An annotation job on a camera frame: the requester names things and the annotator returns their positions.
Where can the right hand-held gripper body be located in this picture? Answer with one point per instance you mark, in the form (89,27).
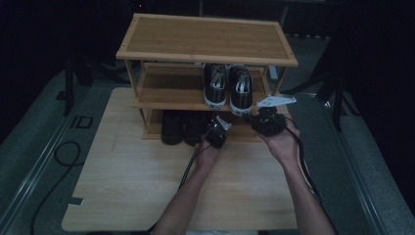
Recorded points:
(269,124)

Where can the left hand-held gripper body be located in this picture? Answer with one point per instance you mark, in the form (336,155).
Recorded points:
(216,137)

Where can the black shoe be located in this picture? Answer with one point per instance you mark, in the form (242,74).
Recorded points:
(195,129)
(172,129)

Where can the black white canvas sneaker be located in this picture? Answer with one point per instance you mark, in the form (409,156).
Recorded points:
(240,94)
(215,91)

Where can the wooden shoe rack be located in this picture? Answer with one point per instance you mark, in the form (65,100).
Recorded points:
(205,39)

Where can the person's left hand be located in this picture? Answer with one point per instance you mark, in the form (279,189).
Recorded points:
(207,158)

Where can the person's right hand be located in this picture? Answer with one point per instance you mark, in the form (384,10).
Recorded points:
(285,147)

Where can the grey metal leg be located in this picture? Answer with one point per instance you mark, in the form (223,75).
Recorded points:
(273,73)

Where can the black metal stand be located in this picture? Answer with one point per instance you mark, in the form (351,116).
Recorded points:
(68,88)
(337,104)

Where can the grey tape strip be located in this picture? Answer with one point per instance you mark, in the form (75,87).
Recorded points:
(76,201)

